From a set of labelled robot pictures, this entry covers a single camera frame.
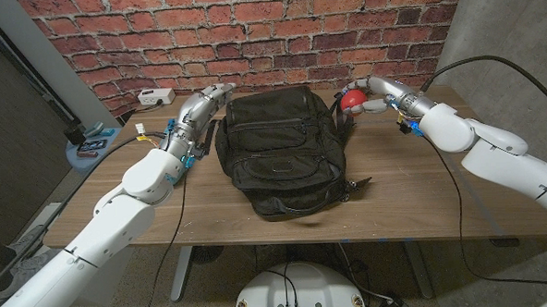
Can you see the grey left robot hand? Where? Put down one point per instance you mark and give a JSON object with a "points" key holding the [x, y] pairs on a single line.
{"points": [[198, 115]]}

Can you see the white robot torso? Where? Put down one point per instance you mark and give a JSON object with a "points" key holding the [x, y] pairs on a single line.
{"points": [[298, 286]]}

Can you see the small red brown item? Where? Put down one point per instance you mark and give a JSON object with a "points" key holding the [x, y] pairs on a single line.
{"points": [[87, 154]]}

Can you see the black cup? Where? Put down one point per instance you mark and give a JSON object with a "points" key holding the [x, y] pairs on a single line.
{"points": [[75, 135]]}

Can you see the red ball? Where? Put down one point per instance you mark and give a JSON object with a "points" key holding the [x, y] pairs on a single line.
{"points": [[352, 100]]}

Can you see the red brick printed backdrop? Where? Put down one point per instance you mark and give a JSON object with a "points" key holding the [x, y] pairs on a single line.
{"points": [[250, 34]]}

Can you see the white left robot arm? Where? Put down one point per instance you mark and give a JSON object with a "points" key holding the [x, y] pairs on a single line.
{"points": [[110, 225]]}

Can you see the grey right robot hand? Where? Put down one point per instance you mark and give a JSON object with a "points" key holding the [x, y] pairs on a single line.
{"points": [[386, 95]]}

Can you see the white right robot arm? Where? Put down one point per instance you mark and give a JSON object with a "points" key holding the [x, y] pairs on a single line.
{"points": [[495, 153]]}

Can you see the grey teal case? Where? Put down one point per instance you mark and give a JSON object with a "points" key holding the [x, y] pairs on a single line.
{"points": [[93, 129]]}

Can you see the black round fan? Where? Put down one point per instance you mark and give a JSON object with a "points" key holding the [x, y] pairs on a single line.
{"points": [[207, 253]]}

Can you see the small blue item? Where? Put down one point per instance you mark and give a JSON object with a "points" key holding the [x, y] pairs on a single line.
{"points": [[107, 132]]}

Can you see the blue round side table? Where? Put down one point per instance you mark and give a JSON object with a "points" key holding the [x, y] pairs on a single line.
{"points": [[86, 166]]}

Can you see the white power strip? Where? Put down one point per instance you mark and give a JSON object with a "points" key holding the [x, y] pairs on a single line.
{"points": [[155, 96]]}

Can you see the black backpack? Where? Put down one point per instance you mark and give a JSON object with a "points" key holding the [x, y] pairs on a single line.
{"points": [[278, 144]]}

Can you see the grey table leg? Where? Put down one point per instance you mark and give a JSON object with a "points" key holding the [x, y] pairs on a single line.
{"points": [[417, 267], [181, 278]]}

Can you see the grey sneaker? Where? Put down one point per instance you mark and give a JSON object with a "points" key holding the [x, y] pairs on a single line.
{"points": [[27, 238], [24, 273]]}

